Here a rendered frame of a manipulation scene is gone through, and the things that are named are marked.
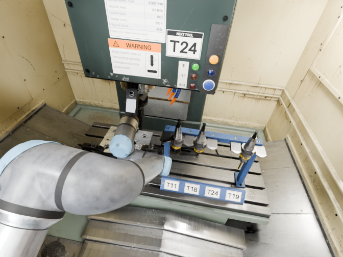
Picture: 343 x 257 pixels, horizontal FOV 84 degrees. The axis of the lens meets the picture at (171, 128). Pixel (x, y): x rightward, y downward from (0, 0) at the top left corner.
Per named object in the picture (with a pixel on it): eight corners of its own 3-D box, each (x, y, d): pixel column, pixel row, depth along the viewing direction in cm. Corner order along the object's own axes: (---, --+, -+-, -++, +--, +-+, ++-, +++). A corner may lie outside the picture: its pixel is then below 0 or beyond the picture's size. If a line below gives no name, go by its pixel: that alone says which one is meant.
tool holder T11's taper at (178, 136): (183, 135, 90) (184, 124, 86) (180, 141, 87) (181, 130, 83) (174, 132, 92) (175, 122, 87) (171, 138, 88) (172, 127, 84)
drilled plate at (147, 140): (144, 163, 112) (143, 158, 109) (97, 156, 115) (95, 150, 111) (153, 137, 129) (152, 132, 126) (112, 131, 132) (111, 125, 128)
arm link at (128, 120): (115, 121, 71) (137, 123, 71) (119, 113, 75) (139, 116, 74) (118, 135, 77) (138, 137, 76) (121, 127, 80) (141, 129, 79)
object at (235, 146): (242, 155, 85) (242, 153, 85) (230, 153, 86) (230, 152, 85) (240, 144, 90) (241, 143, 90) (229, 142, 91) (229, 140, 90)
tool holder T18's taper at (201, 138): (204, 137, 90) (206, 126, 86) (206, 144, 87) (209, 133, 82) (195, 137, 90) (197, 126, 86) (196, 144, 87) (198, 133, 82)
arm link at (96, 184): (132, 170, 30) (174, 152, 78) (70, 154, 31) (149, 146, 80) (115, 243, 29) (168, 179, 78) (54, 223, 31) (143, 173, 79)
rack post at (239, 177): (245, 188, 108) (264, 153, 88) (235, 186, 108) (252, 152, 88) (243, 174, 115) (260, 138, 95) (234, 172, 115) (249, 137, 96)
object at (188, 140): (193, 147, 87) (193, 146, 87) (181, 145, 88) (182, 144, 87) (194, 137, 92) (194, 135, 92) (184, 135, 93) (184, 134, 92)
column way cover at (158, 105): (187, 122, 150) (196, 57, 116) (129, 113, 154) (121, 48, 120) (188, 118, 153) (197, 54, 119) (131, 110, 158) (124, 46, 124)
